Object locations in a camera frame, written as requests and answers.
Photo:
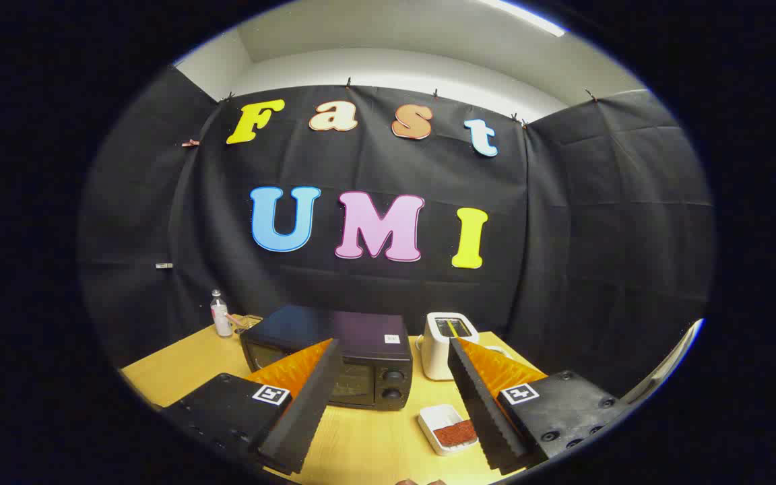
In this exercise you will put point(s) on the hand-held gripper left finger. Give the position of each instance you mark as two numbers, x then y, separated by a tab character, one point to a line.
307	411

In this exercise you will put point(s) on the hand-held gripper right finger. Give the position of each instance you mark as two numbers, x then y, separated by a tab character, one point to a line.
479	404

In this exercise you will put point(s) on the red meat piece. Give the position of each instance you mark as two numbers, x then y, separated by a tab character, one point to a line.
455	433

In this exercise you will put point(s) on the black toaster oven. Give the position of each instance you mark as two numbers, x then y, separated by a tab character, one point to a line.
361	330

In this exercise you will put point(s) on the white bread toaster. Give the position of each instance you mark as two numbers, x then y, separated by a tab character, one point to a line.
436	350

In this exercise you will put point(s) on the white plastic tray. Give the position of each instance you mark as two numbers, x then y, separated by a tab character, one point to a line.
436	416

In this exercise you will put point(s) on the small clear bottle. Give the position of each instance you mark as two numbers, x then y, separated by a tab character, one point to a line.
221	320

